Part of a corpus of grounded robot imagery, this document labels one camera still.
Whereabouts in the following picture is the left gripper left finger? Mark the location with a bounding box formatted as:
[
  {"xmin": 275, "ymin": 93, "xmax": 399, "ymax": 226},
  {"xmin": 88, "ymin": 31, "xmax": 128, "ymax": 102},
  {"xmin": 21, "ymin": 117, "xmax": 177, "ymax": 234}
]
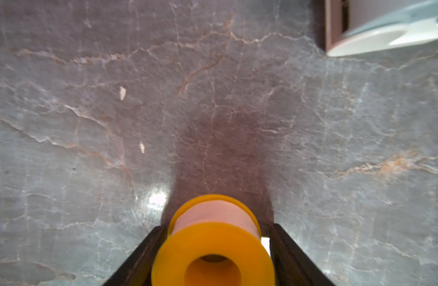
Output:
[{"xmin": 103, "ymin": 225, "xmax": 168, "ymax": 286}]

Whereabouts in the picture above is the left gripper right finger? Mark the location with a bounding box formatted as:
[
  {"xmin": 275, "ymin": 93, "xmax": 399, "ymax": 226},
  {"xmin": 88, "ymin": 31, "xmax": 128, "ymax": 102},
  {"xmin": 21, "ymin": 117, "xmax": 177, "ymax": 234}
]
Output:
[{"xmin": 269, "ymin": 224, "xmax": 334, "ymax": 286}]

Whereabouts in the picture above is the yellow tape roll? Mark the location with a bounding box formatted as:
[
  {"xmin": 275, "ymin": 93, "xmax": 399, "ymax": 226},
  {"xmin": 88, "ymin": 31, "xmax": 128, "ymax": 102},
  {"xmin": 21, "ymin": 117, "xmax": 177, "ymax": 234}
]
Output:
[{"xmin": 151, "ymin": 194, "xmax": 276, "ymax": 286}]

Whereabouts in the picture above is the black grey stapler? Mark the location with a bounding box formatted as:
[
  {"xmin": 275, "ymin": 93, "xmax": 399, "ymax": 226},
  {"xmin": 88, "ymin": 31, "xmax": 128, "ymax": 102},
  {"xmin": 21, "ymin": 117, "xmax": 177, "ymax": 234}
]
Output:
[{"xmin": 325, "ymin": 0, "xmax": 438, "ymax": 57}]

